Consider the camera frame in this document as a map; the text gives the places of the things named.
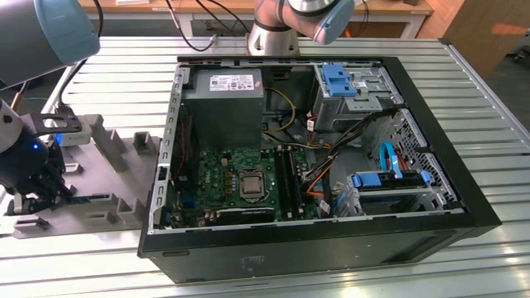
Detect metal socket cover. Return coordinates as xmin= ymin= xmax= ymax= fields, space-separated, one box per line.
xmin=236 ymin=167 xmax=269 ymax=204

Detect black PC case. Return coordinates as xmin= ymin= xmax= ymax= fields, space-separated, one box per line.
xmin=136 ymin=55 xmax=503 ymax=284

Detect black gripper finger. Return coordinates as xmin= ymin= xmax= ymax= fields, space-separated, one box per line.
xmin=43 ymin=145 xmax=74 ymax=202
xmin=5 ymin=192 xmax=57 ymax=217

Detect light blue flat cable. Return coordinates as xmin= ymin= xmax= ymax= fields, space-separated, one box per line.
xmin=377 ymin=141 xmax=405 ymax=179

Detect silver CPU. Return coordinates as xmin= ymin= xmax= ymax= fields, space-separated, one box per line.
xmin=241 ymin=176 xmax=264 ymax=195

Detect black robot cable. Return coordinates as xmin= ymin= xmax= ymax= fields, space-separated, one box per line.
xmin=57 ymin=0 xmax=103 ymax=108
xmin=164 ymin=0 xmax=249 ymax=52

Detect thin red black wire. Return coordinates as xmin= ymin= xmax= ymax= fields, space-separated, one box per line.
xmin=170 ymin=117 xmax=193 ymax=183

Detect metal drive cage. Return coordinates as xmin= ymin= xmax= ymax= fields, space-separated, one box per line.
xmin=312 ymin=63 xmax=405 ymax=134

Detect wooden desk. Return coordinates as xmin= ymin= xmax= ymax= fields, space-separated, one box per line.
xmin=77 ymin=0 xmax=433 ymax=38

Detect dark cable bundle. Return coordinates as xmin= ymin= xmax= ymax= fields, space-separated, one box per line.
xmin=304 ymin=108 xmax=400 ymax=183

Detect wooden cabinet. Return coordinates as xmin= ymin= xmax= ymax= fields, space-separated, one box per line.
xmin=444 ymin=0 xmax=530 ymax=78

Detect light blue drive carrier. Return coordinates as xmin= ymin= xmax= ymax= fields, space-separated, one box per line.
xmin=321 ymin=63 xmax=357 ymax=97

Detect black camera bracket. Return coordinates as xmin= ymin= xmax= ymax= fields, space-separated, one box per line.
xmin=30 ymin=112 xmax=82 ymax=133

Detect orange yellow red wire bundle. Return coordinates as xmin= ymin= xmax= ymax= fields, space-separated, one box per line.
xmin=305 ymin=173 xmax=332 ymax=197

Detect grey parts rack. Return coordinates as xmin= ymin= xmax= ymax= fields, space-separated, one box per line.
xmin=11 ymin=114 xmax=162 ymax=240

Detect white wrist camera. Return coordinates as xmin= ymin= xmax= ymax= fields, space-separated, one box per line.
xmin=53 ymin=114 xmax=91 ymax=147

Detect blue carrier with disk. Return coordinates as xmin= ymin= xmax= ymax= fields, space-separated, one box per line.
xmin=349 ymin=172 xmax=431 ymax=191

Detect black RAM slot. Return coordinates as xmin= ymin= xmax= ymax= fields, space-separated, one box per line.
xmin=274 ymin=147 xmax=286 ymax=218

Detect grey power supply unit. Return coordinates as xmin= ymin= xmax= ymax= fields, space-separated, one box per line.
xmin=184 ymin=68 xmax=265 ymax=150

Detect green motherboard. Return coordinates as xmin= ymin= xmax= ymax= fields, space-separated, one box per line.
xmin=173 ymin=145 xmax=332 ymax=227

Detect wire harness white connectors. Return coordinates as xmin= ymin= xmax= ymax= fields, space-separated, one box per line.
xmin=304 ymin=111 xmax=332 ymax=150

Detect black graphics card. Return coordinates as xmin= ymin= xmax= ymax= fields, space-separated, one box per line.
xmin=214 ymin=207 xmax=274 ymax=226

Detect metal disk bay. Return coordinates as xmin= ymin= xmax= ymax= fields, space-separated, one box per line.
xmin=332 ymin=172 xmax=463 ymax=218

